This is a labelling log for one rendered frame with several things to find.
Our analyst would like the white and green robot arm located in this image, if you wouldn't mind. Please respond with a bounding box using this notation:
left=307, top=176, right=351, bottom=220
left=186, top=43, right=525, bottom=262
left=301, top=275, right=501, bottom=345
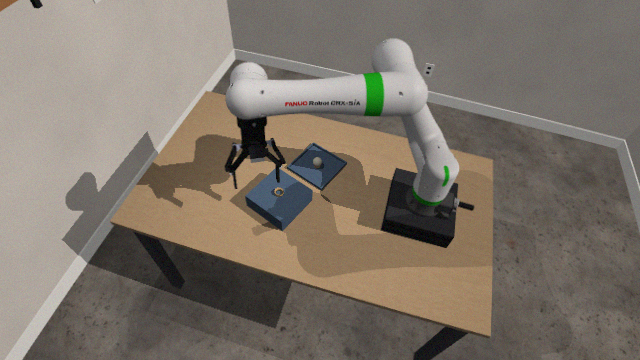
left=226, top=38, right=474, bottom=220

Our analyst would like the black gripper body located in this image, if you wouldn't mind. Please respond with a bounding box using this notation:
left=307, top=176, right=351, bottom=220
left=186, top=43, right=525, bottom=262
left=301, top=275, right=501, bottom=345
left=241, top=127, right=267, bottom=152

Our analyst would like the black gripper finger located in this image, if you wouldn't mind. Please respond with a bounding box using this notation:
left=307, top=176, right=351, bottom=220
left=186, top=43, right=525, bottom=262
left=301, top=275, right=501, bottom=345
left=266, top=138, right=286, bottom=183
left=225, top=143, right=249, bottom=189

